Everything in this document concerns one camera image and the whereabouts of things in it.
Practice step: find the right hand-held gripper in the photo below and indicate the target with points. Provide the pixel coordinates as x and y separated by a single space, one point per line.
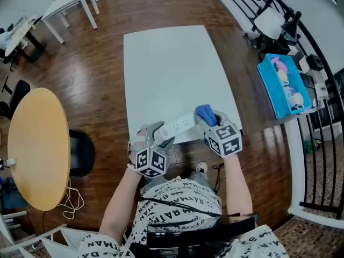
225 140

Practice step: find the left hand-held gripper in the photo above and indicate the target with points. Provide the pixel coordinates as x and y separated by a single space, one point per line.
145 160

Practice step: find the blue cloth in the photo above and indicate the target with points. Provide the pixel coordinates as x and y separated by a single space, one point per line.
207 114

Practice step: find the white power strip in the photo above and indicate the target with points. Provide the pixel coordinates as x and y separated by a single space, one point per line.
178 126

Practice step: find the person's left forearm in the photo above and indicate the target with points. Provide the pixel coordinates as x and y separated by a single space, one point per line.
121 200

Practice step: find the person's right forearm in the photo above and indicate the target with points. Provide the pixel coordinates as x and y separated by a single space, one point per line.
236 184

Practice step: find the person's white shoe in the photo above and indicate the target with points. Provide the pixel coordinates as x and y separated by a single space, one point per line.
201 167

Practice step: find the person's grey trouser leg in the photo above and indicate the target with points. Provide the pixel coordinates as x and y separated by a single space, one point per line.
199 179

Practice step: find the person's patterned white shirt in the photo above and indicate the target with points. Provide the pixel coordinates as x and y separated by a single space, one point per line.
177 200

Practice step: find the blue plastic bin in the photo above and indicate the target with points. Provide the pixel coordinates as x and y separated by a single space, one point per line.
271 85

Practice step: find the black round chair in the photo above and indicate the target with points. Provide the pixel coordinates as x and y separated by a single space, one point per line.
82 152

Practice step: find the yellow plush toy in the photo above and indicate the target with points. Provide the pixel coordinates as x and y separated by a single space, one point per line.
282 76

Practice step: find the pink plush toy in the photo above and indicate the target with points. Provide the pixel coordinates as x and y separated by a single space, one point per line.
279 63

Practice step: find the black waist pack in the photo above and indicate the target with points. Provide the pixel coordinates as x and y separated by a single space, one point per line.
199 232

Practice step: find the white round stool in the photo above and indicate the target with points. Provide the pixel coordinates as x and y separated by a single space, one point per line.
270 23

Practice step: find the small white box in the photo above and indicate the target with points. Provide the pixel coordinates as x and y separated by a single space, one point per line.
321 89

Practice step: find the white and black box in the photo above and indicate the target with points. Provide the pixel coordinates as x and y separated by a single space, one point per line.
311 63

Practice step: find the black metal railing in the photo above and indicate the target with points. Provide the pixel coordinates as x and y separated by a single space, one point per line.
322 63

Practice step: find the round wooden table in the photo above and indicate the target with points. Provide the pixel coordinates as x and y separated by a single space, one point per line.
37 149

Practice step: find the black desk lamp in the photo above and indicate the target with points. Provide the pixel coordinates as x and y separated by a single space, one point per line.
293 23

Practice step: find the black office chair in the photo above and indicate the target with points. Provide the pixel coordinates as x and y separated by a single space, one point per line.
16 95

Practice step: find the small white device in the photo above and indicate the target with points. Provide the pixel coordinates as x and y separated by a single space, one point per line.
11 162

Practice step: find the white folding chair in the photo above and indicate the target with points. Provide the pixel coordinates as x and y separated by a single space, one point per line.
29 238

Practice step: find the round white table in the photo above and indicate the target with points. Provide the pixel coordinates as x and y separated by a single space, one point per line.
18 35

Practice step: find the white railing post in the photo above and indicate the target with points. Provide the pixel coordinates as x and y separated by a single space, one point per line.
295 165

